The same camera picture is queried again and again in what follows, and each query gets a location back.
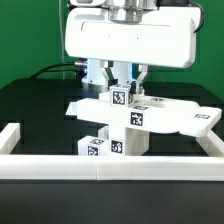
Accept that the white fence rail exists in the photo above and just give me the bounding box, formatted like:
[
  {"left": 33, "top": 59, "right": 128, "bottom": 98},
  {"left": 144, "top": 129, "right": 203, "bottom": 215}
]
[
  {"left": 0, "top": 123, "right": 21, "bottom": 155},
  {"left": 196, "top": 130, "right": 224, "bottom": 158},
  {"left": 0, "top": 155, "right": 224, "bottom": 181}
]

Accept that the white right fence rail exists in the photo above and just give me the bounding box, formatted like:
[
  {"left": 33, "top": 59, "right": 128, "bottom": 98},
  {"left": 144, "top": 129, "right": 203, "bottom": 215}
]
[{"left": 196, "top": 130, "right": 224, "bottom": 158}]

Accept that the white front fence rail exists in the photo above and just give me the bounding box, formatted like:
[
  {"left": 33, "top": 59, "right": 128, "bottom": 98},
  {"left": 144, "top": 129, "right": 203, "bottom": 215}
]
[{"left": 0, "top": 155, "right": 224, "bottom": 181}]

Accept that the white left fence rail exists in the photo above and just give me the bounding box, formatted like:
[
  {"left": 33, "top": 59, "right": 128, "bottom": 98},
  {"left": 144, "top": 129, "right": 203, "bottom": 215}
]
[{"left": 0, "top": 123, "right": 21, "bottom": 155}]

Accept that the white tag sheet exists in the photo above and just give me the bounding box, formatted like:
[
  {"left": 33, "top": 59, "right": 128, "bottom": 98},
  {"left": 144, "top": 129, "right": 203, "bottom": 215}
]
[{"left": 65, "top": 102, "right": 78, "bottom": 116}]

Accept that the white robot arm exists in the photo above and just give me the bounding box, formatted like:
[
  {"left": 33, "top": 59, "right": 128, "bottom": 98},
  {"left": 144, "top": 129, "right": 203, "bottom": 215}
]
[{"left": 65, "top": 0, "right": 204, "bottom": 88}]

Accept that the tagged white cube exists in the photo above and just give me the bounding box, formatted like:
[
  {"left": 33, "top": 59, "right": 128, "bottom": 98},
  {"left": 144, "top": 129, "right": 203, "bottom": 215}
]
[{"left": 110, "top": 85, "right": 132, "bottom": 107}]

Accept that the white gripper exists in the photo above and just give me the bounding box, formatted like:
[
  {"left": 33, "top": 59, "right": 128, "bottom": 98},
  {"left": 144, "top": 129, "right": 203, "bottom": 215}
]
[{"left": 65, "top": 7, "right": 201, "bottom": 94}]

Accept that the black cable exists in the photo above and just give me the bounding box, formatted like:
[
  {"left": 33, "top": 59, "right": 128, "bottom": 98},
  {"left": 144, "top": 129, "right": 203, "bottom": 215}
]
[{"left": 29, "top": 63, "right": 88, "bottom": 80}]

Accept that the white chair seat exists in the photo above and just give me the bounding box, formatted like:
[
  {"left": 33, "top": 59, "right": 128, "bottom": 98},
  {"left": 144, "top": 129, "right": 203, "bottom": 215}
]
[{"left": 98, "top": 125, "right": 149, "bottom": 156}]

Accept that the white chair back frame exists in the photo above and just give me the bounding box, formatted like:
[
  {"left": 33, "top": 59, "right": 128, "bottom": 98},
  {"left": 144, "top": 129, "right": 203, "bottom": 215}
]
[{"left": 75, "top": 92, "right": 223, "bottom": 137}]

